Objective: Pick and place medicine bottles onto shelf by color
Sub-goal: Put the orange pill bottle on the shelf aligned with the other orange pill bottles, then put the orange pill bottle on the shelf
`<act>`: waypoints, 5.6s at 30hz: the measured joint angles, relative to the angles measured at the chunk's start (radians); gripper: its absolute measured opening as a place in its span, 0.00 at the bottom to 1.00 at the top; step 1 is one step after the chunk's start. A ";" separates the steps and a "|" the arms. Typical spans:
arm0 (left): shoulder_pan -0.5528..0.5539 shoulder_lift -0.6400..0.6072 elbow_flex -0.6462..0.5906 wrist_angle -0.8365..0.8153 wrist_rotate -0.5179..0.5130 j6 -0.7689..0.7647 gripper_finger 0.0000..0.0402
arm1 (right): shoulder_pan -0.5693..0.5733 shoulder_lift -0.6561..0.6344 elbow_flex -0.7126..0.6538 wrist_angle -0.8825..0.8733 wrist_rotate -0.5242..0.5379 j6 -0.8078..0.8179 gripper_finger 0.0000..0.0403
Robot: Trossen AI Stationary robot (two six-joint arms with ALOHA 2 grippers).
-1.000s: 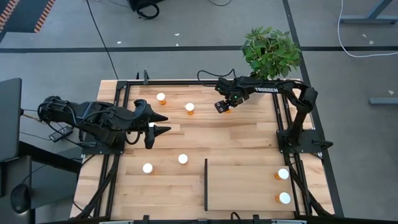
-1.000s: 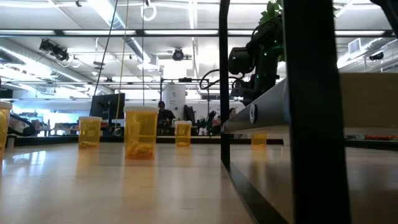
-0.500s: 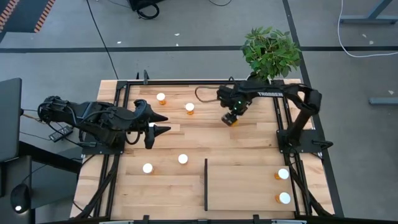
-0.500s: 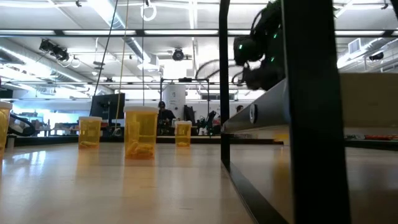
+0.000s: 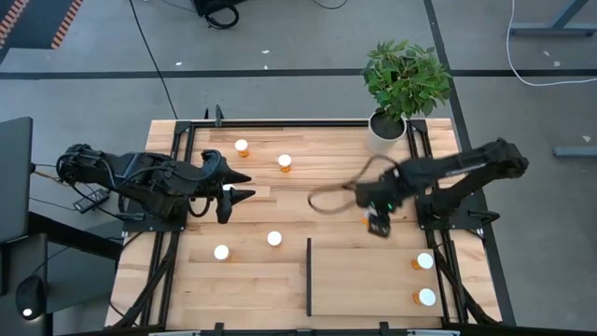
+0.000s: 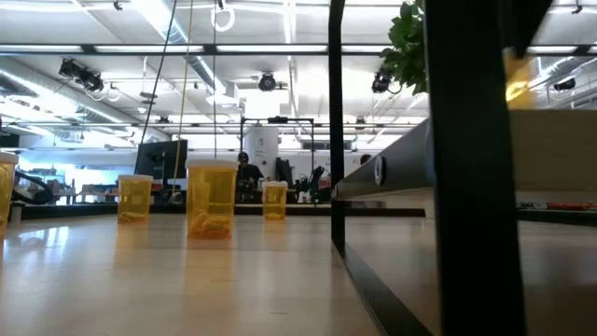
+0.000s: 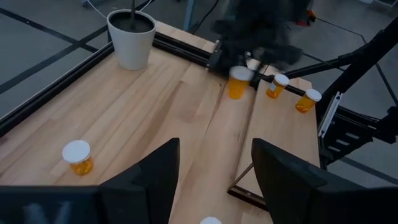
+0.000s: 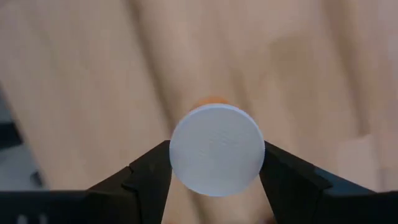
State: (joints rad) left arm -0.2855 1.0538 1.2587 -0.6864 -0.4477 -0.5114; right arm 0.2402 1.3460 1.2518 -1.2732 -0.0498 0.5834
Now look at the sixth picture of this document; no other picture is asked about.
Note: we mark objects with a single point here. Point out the green leafy plant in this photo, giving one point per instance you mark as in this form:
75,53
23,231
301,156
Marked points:
406,46

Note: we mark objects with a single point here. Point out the amber pill bottle white cap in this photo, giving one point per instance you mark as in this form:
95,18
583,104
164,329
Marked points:
212,196
134,200
275,200
5,186

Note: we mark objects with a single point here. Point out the red flat object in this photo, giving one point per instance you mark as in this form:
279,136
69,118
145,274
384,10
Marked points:
571,205

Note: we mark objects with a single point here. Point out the black metal stand frame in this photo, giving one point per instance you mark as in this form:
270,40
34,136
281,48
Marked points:
277,120

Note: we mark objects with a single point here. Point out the black computer monitor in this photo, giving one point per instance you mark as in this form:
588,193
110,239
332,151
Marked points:
161,158

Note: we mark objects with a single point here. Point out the silver ventilation duct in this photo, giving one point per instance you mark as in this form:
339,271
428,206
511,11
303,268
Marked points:
200,70

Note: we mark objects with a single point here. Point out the person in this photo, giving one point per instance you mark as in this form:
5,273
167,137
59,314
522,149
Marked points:
247,175

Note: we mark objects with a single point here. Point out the black office chair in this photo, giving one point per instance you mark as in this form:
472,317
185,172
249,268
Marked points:
283,172
317,179

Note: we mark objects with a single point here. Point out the white cylindrical tank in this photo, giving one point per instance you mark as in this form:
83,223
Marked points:
261,144

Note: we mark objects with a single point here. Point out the black ceiling camera cluster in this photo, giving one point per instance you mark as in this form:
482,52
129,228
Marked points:
79,74

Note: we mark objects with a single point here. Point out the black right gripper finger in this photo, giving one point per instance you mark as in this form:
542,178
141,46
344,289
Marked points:
524,23

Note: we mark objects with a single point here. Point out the black round ceiling lamp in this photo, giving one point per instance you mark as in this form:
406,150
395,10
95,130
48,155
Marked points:
267,82
380,83

